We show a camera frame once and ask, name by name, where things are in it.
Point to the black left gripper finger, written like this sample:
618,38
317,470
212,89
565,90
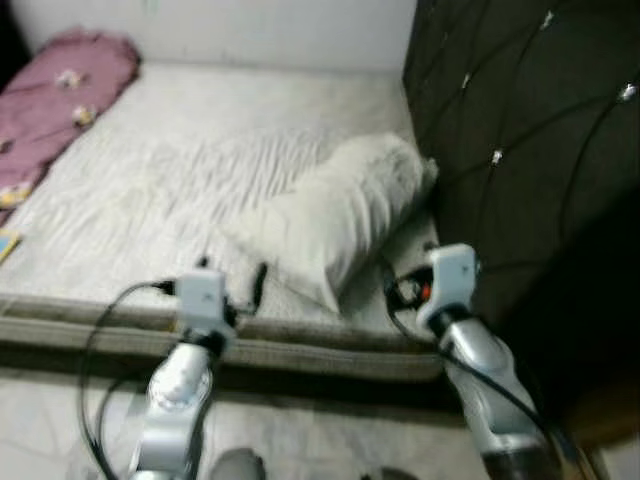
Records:
203,263
258,285

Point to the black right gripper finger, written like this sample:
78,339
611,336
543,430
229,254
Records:
393,292

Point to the white pillow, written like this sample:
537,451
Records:
330,215

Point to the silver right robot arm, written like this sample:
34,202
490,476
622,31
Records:
480,360

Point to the white patterned mattress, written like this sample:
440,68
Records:
180,180

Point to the grey left robot leg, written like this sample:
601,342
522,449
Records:
238,468

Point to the black tufted headboard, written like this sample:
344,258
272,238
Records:
520,120

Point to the purple cartoon print quilt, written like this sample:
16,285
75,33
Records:
60,100

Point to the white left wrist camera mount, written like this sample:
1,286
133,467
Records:
203,295

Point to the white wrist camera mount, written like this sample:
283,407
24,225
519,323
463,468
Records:
450,275
203,295

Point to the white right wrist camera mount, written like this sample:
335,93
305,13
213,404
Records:
450,275

